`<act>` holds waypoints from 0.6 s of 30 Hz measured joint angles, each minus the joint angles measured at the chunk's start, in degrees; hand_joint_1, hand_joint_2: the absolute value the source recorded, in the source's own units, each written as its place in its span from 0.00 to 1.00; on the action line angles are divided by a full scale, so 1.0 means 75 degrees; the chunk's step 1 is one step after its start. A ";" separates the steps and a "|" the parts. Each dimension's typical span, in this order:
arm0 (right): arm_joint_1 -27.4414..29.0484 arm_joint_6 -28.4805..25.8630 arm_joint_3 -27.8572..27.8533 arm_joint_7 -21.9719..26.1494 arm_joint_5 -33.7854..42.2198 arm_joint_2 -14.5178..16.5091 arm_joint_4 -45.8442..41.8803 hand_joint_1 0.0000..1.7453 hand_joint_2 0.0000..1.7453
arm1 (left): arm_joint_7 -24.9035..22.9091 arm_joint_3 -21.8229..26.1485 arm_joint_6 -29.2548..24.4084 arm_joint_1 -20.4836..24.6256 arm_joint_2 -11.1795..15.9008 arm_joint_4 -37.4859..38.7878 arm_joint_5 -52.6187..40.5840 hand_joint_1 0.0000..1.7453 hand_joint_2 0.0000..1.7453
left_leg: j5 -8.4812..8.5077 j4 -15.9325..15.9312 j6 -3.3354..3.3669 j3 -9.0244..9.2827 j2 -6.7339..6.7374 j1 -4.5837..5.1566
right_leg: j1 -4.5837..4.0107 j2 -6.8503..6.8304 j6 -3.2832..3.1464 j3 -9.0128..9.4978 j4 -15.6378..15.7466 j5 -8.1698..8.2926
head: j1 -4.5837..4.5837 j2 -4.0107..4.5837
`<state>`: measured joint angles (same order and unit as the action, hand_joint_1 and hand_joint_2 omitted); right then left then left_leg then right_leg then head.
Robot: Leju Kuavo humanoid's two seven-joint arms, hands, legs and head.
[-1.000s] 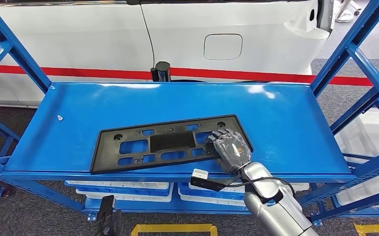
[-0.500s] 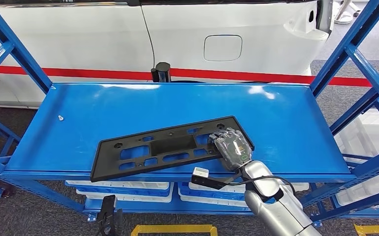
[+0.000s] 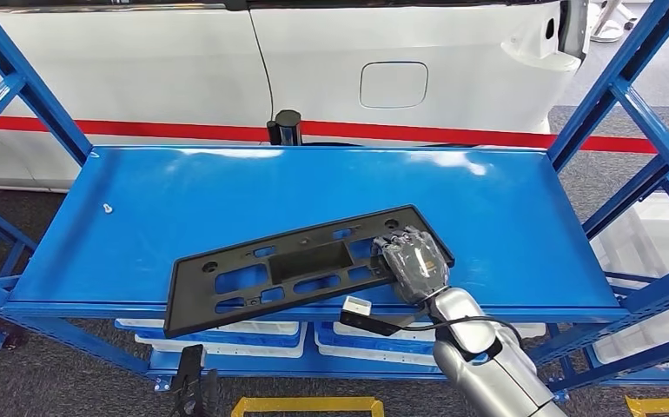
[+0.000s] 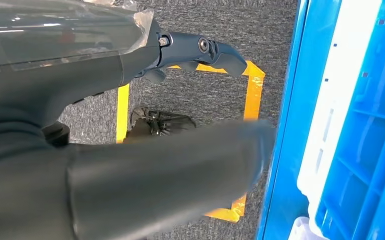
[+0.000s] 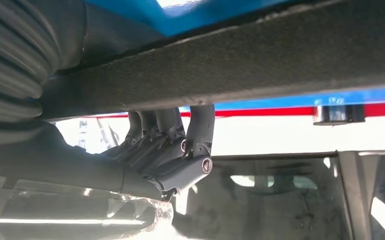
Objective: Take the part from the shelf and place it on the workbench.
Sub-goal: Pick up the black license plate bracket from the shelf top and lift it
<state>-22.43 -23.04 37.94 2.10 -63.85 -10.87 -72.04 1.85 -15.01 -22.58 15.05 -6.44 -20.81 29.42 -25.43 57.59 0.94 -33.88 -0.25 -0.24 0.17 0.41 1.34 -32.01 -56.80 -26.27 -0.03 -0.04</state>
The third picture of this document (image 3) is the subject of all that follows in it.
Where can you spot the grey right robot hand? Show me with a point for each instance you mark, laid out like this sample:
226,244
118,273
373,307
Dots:
418,267

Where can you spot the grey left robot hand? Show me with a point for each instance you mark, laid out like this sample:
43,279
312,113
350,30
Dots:
205,397

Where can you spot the black plastic plate bracket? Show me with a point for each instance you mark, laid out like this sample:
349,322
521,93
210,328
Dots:
193,299

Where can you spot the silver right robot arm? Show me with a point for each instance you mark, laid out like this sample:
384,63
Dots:
484,368

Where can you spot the white plastic crate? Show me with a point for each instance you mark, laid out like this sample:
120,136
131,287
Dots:
527,330
657,325
645,230
369,360
254,328
225,350

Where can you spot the small white scrap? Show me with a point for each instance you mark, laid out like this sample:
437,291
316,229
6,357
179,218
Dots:
107,208

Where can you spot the white car body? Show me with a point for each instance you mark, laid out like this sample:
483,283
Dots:
139,69

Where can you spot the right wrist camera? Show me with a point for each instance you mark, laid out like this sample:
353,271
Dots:
357,305

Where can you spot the black barrier post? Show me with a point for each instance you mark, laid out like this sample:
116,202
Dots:
288,128

